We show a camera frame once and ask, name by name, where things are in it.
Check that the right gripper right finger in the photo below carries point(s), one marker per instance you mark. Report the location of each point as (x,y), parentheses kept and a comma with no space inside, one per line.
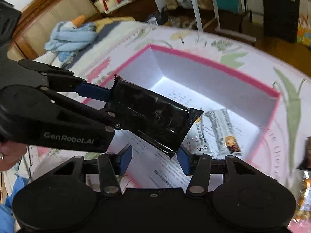
(198,166)

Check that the black snack packet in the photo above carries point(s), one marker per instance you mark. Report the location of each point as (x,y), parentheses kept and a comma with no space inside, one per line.
(158,120)

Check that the white snack bar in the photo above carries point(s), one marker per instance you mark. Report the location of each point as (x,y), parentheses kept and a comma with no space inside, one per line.
(223,131)
(195,140)

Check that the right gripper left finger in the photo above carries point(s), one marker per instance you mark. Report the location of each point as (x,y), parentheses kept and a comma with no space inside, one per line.
(111,165)

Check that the person left hand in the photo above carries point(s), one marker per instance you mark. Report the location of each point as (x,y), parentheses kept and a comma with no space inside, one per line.
(11,153)

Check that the pink cardboard box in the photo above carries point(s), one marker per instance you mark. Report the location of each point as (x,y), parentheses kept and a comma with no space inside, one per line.
(228,113)

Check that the floral bed sheet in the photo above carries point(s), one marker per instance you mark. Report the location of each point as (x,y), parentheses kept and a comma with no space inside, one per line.
(254,196)

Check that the wooden headboard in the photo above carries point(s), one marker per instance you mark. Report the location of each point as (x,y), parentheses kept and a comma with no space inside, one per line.
(38,20)

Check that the clear bag coated peanuts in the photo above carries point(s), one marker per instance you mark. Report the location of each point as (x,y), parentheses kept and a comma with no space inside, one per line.
(301,219)

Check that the blue blanket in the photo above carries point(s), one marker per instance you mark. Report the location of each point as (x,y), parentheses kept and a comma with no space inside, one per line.
(66,39)

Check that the wooden nightstand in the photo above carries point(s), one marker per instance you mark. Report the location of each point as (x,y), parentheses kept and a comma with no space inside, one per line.
(140,10)

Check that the colourful gift box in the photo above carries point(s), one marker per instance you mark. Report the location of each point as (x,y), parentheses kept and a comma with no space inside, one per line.
(303,31)

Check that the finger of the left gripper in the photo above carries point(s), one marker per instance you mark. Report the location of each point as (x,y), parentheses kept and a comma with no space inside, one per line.
(92,91)

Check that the black suitcase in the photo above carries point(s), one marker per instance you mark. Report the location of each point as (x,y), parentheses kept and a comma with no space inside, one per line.
(281,19)

